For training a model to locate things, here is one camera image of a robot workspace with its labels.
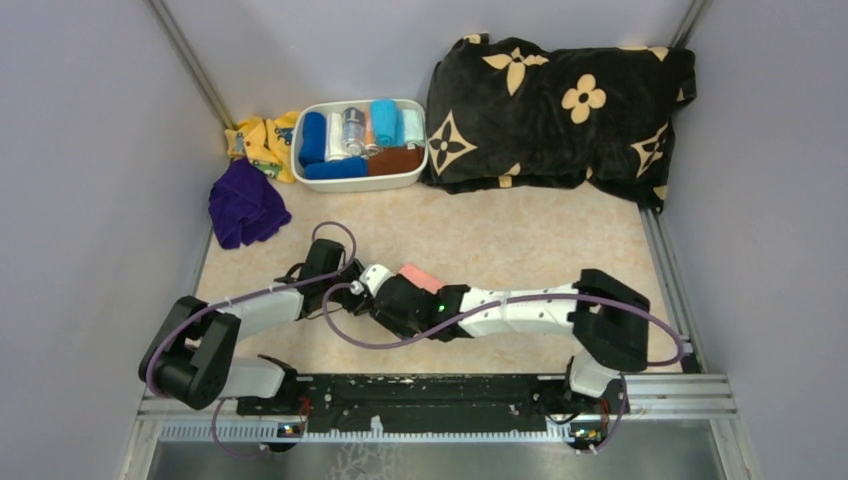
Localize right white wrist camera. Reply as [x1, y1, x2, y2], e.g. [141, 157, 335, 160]
[349, 264, 395, 297]

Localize dark blue rolled towel upright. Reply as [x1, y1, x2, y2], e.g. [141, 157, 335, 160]
[298, 112, 327, 169]

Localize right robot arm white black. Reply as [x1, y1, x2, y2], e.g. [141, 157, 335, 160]
[358, 265, 650, 412]

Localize pale mint rolled towel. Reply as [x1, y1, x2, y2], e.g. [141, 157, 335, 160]
[400, 109, 425, 147]

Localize dark blue rolled towel lying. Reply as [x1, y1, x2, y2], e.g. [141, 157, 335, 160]
[303, 156, 368, 180]

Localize orange rolled towel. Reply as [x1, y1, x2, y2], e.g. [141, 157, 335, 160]
[364, 122, 381, 157]

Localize white rolled towel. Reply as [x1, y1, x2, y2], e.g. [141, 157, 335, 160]
[325, 112, 350, 161]

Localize white plastic bin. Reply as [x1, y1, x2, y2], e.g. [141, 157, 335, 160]
[290, 99, 430, 193]

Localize yellow patterned cloth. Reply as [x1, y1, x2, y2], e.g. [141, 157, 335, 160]
[224, 111, 300, 184]

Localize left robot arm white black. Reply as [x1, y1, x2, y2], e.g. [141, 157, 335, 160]
[138, 239, 365, 414]

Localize pink panda towel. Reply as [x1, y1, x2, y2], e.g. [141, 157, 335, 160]
[398, 263, 445, 295]

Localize brown rolled towel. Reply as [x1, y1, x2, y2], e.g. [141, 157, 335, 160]
[366, 146, 424, 177]

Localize grey blue rolled towel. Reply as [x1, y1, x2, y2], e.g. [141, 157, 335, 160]
[342, 107, 366, 156]

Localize purple towel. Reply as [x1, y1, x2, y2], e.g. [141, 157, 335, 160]
[208, 158, 292, 250]

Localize light blue rolled towel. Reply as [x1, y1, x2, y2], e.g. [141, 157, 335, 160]
[370, 99, 398, 147]

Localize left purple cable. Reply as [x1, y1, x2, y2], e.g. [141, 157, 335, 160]
[142, 221, 359, 460]

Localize black floral blanket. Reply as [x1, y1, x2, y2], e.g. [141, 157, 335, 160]
[421, 34, 697, 212]

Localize aluminium frame rail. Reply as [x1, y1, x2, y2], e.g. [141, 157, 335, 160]
[120, 373, 761, 479]

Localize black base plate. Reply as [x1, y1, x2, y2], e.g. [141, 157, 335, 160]
[235, 372, 629, 437]

